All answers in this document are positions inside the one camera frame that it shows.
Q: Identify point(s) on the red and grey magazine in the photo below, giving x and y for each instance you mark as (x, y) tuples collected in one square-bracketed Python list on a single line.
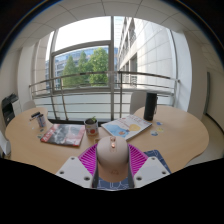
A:
[(63, 134)]

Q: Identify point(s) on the metal window railing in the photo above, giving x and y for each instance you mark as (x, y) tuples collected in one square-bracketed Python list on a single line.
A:
[(120, 86)]

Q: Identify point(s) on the black printer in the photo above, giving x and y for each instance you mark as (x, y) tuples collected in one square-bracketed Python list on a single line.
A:
[(8, 110)]

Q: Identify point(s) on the black cylindrical speaker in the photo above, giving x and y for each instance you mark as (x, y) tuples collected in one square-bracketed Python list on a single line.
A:
[(150, 106)]

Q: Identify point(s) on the blue patterned mouse pad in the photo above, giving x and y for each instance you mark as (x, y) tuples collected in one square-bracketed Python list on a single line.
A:
[(156, 156)]

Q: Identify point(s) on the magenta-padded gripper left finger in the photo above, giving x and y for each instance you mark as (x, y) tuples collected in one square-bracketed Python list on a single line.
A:
[(75, 170)]

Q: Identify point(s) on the light blue book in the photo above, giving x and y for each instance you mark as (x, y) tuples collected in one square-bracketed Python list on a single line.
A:
[(125, 128)]

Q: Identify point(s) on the white chair with tall backrest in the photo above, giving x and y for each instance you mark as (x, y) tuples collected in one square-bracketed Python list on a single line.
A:
[(136, 103)]

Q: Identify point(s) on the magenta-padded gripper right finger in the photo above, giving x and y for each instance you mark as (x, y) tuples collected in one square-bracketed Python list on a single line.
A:
[(150, 170)]

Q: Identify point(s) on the beige computer mouse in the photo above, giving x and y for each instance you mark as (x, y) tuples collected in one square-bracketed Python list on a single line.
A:
[(112, 156)]

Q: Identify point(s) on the grey door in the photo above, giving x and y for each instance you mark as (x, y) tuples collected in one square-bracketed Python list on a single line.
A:
[(208, 93)]

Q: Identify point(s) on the white plastic chair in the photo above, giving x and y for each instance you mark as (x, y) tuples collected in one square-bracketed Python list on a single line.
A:
[(4, 143)]

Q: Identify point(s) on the white and blue can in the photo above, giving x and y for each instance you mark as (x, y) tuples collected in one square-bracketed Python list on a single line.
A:
[(41, 121)]

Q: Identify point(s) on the black marker pen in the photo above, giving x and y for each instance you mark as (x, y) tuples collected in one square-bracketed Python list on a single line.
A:
[(35, 115)]

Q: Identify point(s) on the white chair with low backrest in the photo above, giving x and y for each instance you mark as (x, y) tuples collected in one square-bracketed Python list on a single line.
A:
[(28, 105)]

